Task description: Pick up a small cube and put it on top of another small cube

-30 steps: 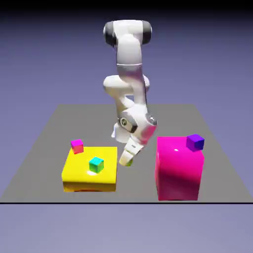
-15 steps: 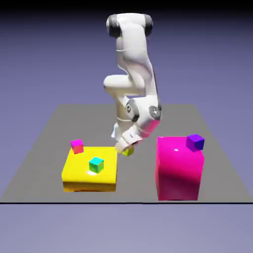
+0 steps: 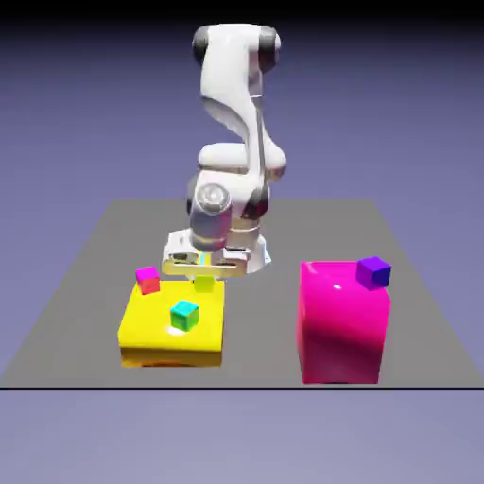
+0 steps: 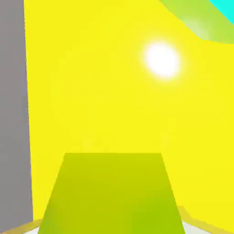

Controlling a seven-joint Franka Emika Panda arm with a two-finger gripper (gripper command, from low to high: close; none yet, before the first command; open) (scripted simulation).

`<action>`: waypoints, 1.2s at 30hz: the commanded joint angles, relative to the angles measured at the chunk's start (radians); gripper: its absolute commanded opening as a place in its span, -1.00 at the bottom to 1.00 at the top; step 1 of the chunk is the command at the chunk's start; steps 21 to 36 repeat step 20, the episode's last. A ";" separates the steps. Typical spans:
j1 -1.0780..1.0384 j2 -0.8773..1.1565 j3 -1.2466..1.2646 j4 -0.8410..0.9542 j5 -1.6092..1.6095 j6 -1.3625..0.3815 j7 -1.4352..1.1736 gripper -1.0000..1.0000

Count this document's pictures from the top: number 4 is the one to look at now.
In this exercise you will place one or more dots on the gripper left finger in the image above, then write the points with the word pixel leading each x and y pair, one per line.
pixel 30 228

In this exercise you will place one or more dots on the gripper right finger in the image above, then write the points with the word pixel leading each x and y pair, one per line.
pixel 192 226

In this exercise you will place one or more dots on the small yellow cube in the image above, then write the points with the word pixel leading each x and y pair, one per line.
pixel 111 197

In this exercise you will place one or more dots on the small cyan cube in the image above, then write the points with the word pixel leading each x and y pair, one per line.
pixel 225 8

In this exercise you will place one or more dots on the large yellow box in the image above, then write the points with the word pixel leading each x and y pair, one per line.
pixel 95 87

